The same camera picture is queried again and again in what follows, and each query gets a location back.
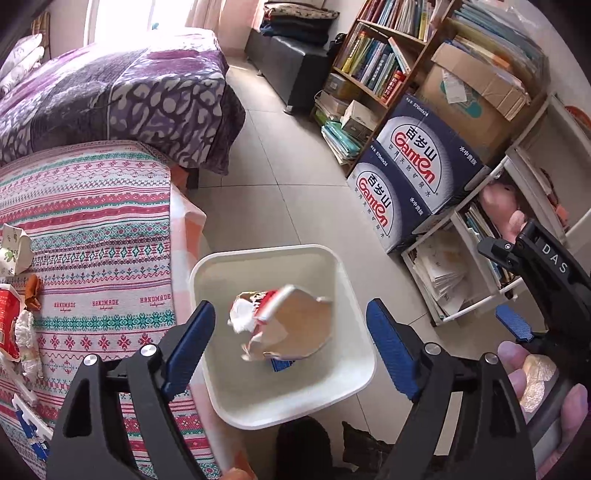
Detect white foam puzzle piece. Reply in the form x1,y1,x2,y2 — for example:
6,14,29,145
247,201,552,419
12,394,53,443

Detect blue snack box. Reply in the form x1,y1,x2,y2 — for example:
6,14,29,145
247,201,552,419
270,359,294,373

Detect red white milk carton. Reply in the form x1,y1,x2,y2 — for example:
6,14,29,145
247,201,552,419
228,284,334,362

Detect white tissue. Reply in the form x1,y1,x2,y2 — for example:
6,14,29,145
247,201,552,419
14,310,42,381

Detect white plastic trash bin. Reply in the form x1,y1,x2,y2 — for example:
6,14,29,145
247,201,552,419
189,244,376,430

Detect person's right hand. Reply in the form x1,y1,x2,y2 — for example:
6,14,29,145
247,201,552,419
497,339,589,478

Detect pink plush toy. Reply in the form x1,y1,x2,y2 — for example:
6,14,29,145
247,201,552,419
479,182,528,243

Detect white tiered shelf rack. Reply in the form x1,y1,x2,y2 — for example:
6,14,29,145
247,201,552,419
402,93,590,326

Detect upper Ganten water carton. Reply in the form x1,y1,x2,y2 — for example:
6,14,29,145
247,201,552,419
377,94,490,213

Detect ganten water carton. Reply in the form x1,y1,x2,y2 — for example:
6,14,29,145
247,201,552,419
348,149,451,254
377,94,490,213

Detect lower Ganten water carton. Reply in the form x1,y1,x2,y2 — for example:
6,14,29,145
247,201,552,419
348,149,451,254

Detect patterned striped table cloth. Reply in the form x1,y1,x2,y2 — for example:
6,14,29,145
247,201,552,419
0,140,223,480

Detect brown cardboard box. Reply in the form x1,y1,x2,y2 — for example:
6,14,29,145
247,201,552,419
417,43,532,163

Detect stack of books on floor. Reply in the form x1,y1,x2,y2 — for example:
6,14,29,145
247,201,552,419
321,120,363,165

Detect wooden bookshelf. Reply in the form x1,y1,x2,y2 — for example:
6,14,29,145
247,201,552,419
313,0,551,176

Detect black storage bench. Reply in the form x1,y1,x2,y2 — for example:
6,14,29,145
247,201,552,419
245,29,335,115

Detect purple patterned bed blanket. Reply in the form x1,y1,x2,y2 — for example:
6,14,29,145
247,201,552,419
1,28,245,176

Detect folded blankets stack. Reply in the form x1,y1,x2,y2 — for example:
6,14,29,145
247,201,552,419
259,1,339,47

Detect stacked pillows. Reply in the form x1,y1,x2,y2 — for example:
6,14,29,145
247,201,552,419
0,33,45,97

